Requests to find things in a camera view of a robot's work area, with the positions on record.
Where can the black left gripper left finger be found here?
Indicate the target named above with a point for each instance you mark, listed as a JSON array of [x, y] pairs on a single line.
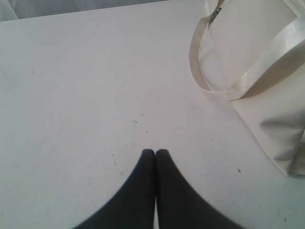
[[133, 205]]

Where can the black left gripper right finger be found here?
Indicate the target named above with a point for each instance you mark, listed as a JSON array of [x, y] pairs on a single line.
[[179, 206]]

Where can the cream fabric bag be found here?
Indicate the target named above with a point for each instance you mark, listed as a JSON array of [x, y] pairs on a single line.
[[252, 54]]

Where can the white backdrop curtain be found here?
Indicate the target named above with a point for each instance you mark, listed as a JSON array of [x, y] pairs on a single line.
[[21, 9]]

